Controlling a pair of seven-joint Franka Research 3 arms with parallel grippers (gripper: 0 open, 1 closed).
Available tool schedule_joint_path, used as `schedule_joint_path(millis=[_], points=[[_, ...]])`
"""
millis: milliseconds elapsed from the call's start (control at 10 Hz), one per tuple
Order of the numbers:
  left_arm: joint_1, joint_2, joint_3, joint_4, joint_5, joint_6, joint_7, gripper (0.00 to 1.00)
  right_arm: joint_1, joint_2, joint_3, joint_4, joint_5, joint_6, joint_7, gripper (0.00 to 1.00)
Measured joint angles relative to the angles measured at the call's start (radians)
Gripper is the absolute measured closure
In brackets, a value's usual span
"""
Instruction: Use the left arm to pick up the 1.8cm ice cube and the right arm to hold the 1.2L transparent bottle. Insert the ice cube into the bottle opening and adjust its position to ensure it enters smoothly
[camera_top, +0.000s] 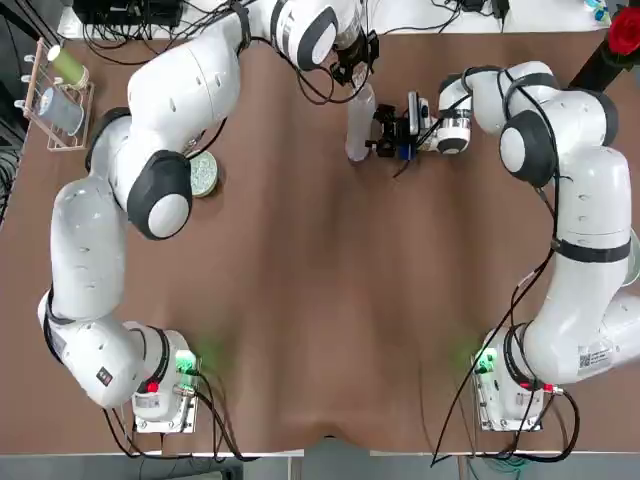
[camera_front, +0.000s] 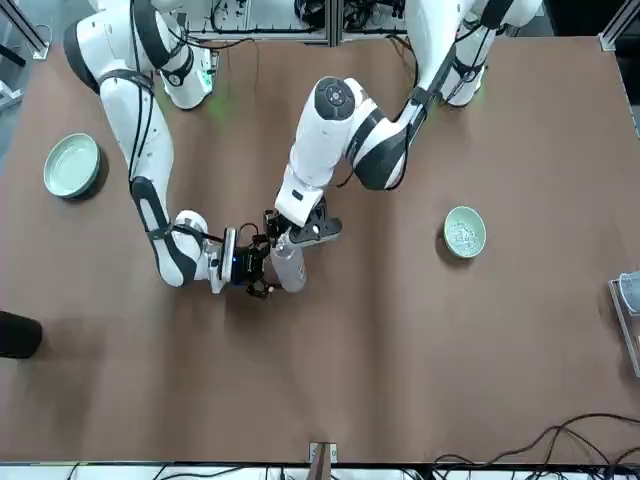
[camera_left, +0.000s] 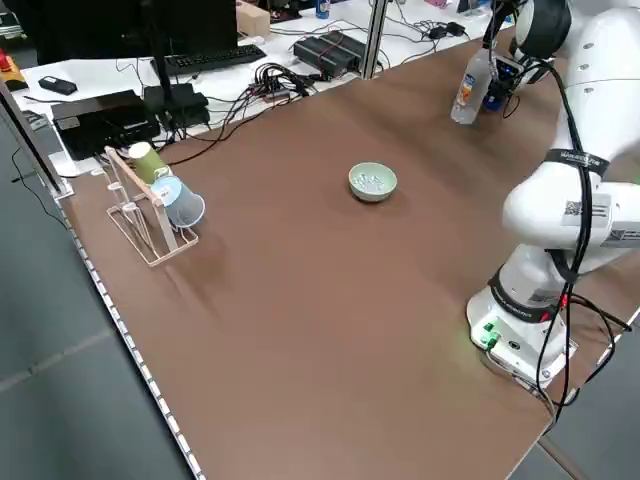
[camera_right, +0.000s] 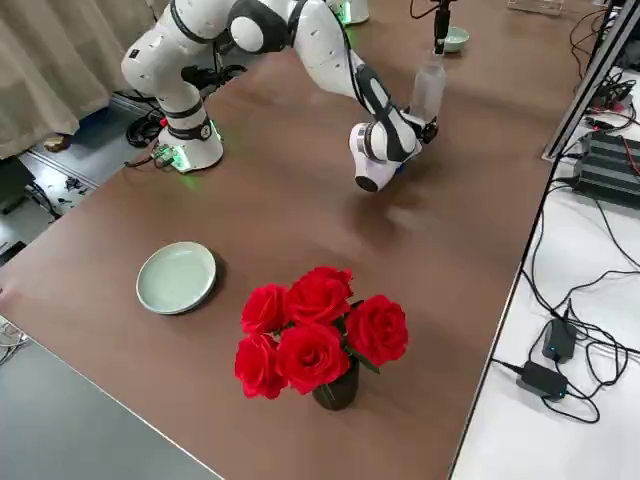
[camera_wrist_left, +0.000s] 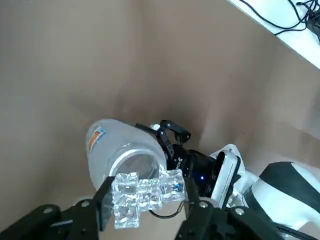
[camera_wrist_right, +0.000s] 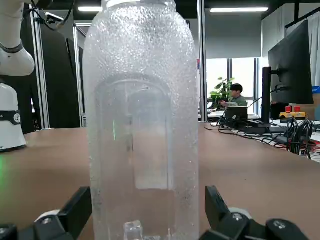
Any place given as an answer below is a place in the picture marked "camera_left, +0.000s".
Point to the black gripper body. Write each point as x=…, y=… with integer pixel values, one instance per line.
x=507, y=77

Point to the transparent plastic bottle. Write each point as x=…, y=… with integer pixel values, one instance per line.
x=467, y=107

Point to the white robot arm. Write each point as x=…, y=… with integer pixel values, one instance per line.
x=600, y=100

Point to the small clear ice cubes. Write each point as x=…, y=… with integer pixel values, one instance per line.
x=370, y=181

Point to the black power adapter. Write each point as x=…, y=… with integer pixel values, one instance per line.
x=447, y=30

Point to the pale green bowl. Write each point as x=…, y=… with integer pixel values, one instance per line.
x=372, y=195

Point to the black power supply box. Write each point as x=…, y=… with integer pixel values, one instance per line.
x=330, y=52

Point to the black usb hub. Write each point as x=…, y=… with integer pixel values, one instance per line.
x=275, y=80

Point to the cardboard box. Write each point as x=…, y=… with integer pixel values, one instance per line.
x=252, y=19

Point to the black keyboard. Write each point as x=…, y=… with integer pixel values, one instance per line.
x=215, y=57

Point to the blue paper cup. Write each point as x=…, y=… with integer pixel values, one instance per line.
x=182, y=205

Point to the green paper cup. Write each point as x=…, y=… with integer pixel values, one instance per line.
x=147, y=160

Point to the wooden cup rack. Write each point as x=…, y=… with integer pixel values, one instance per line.
x=150, y=200

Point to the black computer monitor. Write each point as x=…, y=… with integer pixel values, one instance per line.
x=125, y=25

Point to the black computer box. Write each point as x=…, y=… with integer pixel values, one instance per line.
x=105, y=120

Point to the small flat black device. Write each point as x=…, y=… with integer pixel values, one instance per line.
x=57, y=85

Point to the yellow emergency stop box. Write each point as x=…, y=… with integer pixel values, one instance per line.
x=7, y=70

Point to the aluminium frame post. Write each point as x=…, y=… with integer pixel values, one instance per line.
x=372, y=40

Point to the aluminium frame rail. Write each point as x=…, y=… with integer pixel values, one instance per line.
x=35, y=145

